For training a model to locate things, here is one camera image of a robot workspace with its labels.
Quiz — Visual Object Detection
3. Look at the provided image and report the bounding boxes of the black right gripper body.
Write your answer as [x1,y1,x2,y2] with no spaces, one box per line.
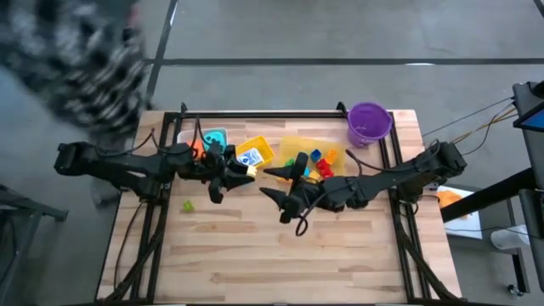
[280,177,346,225]

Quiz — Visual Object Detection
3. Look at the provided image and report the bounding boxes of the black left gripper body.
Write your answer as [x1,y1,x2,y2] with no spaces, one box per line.
[178,142,239,191]

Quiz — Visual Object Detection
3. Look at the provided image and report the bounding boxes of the blue playing card box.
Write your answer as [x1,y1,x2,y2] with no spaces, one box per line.
[237,147,265,167]

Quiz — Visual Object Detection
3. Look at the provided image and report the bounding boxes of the orange foam die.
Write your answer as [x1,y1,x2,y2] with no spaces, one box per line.
[189,139,206,161]

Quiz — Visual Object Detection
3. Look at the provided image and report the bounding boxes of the red stepped toy block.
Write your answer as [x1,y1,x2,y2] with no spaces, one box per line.
[315,158,335,179]

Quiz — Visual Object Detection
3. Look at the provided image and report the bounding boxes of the translucent yellow plastic bin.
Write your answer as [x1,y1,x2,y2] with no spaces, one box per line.
[275,135,348,184]

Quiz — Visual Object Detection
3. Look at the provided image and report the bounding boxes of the teal foam die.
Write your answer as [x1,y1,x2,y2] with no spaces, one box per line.
[202,128,229,150]

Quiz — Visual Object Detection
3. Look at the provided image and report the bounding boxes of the yellow slotted plastic basket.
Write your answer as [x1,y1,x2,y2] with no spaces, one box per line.
[235,134,276,171]

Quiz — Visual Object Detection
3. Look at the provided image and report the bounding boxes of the white plastic bin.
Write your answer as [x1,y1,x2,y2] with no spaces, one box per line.
[177,127,230,162]

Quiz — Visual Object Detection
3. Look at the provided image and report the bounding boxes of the purple monster face bucket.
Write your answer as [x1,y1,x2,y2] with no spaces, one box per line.
[347,101,394,149]

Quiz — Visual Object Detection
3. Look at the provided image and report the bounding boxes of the orange object on side table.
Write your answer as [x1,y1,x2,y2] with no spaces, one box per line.
[437,190,463,210]

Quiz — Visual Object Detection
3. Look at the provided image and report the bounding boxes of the white side table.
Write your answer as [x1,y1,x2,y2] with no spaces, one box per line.
[436,184,484,240]

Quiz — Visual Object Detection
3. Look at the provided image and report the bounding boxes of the person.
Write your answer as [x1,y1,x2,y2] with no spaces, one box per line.
[0,0,149,138]

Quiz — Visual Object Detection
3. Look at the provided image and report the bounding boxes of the black monitor stand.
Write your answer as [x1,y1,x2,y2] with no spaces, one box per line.
[439,80,544,295]

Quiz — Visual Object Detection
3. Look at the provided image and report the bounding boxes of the grey metal stand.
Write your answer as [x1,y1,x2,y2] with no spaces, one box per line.
[0,182,69,306]

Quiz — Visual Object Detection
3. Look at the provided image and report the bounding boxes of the white object on floor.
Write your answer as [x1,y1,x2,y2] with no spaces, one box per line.
[490,224,531,251]

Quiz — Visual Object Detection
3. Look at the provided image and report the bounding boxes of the blue lit screen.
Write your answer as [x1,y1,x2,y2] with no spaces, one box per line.
[513,108,544,131]

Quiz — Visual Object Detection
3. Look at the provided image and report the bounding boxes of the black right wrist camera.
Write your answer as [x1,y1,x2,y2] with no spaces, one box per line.
[292,151,310,182]

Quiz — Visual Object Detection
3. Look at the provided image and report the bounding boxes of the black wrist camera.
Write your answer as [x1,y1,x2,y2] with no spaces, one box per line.
[292,151,310,182]
[207,176,225,204]

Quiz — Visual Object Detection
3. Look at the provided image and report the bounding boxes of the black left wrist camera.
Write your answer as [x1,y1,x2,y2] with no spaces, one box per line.
[207,176,225,204]

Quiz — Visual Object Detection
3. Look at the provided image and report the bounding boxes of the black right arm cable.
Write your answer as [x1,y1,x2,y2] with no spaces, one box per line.
[295,148,386,238]

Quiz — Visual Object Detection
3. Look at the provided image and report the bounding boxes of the brown hanging cable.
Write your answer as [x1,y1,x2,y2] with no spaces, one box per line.
[112,201,144,294]

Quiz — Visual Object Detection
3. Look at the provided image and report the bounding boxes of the yellow and black cable bundle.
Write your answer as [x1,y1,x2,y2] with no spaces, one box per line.
[422,96,519,159]

